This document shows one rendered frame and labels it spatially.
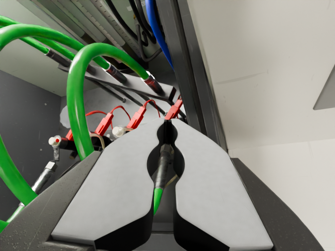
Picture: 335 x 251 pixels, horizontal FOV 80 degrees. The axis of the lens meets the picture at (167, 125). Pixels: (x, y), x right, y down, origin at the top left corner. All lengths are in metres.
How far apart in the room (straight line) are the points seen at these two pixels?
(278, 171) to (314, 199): 0.07
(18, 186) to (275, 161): 0.42
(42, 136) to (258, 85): 0.78
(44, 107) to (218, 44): 0.79
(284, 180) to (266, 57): 0.29
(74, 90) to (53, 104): 0.76
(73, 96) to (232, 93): 0.19
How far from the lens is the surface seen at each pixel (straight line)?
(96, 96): 0.86
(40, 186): 0.47
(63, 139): 0.50
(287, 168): 0.48
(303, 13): 0.23
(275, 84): 0.29
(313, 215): 0.49
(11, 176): 0.25
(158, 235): 0.55
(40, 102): 0.92
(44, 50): 0.54
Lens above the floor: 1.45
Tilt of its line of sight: 66 degrees down
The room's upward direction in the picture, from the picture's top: 56 degrees counter-clockwise
